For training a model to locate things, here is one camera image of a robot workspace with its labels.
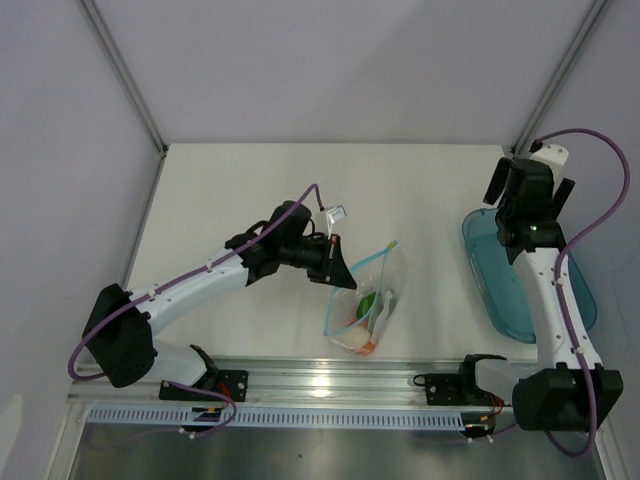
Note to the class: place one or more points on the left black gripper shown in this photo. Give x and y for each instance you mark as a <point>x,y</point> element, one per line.
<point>332,265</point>

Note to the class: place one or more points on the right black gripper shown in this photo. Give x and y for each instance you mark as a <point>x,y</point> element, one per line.
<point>498,182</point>

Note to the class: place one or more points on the green toy bell pepper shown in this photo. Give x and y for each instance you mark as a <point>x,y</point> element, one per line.
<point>365,306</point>

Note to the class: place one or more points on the clear zip top bag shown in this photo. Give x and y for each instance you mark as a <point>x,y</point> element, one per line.
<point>383,272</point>

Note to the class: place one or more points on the orange toy pumpkin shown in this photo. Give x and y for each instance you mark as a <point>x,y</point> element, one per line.
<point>366,349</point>

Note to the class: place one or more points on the white toy egg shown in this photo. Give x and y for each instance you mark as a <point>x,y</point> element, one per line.
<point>355,338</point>

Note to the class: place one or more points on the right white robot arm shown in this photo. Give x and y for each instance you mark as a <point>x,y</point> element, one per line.
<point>571,390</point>

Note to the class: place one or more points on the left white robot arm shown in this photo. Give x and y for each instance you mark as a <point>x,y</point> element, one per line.
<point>122,329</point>

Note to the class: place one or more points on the teal plastic tray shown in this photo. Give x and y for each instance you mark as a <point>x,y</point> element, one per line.
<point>503,293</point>

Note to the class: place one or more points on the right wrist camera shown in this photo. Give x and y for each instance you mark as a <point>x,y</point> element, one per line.
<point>553,155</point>

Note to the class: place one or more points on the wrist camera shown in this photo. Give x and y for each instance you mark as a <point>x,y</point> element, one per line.
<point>331,216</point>
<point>553,155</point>

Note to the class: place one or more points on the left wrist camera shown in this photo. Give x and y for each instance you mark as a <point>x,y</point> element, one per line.
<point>331,216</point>

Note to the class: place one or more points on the aluminium mounting rail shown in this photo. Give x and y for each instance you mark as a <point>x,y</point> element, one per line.
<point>360,383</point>

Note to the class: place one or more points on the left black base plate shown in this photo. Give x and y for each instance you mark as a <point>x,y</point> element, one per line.
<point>230,383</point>

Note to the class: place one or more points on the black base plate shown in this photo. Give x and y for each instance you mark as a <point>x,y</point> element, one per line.
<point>448,389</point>
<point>230,383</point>

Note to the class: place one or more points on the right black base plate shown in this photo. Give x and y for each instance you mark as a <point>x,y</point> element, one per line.
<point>448,389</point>

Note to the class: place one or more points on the right aluminium frame post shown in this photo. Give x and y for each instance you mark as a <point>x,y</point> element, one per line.
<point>571,55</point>

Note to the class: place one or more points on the aluminium frame post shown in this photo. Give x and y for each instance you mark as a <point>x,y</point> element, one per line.
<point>571,55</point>
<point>110,50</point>

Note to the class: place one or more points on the white slotted cable duct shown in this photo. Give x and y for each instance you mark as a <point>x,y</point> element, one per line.
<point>415,420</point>

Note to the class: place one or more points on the left aluminium frame post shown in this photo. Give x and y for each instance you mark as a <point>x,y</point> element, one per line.
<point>110,50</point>

